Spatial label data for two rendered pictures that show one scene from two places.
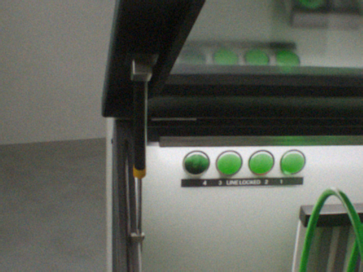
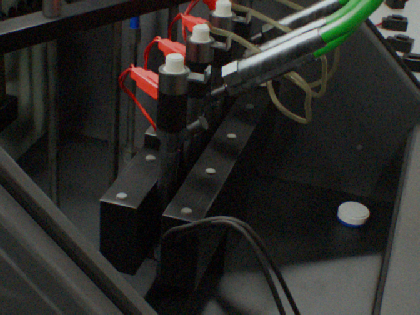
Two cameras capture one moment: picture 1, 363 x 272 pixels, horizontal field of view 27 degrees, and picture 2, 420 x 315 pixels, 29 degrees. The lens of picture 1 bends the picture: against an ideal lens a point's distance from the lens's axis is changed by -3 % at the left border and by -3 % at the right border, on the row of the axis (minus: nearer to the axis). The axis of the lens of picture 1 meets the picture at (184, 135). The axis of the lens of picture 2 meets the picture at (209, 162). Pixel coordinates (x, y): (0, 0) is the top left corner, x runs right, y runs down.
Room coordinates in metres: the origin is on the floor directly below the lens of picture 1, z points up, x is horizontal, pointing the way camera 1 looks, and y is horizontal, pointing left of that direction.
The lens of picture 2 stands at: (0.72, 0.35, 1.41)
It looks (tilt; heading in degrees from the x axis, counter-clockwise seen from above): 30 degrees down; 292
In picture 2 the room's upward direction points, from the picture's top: 5 degrees clockwise
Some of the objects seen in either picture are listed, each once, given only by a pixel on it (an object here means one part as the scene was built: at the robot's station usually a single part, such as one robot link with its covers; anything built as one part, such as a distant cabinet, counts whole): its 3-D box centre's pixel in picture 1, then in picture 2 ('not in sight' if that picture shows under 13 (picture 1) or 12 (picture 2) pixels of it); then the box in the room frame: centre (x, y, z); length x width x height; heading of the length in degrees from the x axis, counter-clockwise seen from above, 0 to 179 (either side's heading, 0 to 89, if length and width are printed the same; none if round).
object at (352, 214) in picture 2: not in sight; (353, 214); (0.88, -0.53, 0.84); 0.04 x 0.04 x 0.01
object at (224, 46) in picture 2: not in sight; (213, 40); (1.01, -0.34, 1.10); 0.03 x 0.02 x 0.01; 8
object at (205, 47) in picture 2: not in sight; (203, 135); (1.02, -0.34, 1.00); 0.05 x 0.03 x 0.21; 8
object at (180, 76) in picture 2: not in sight; (179, 171); (1.00, -0.26, 1.00); 0.05 x 0.03 x 0.21; 8
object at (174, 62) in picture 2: not in sight; (174, 69); (1.02, -0.26, 1.10); 0.02 x 0.02 x 0.03
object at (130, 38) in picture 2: not in sight; (132, 96); (1.19, -0.51, 0.93); 0.02 x 0.02 x 0.19; 8
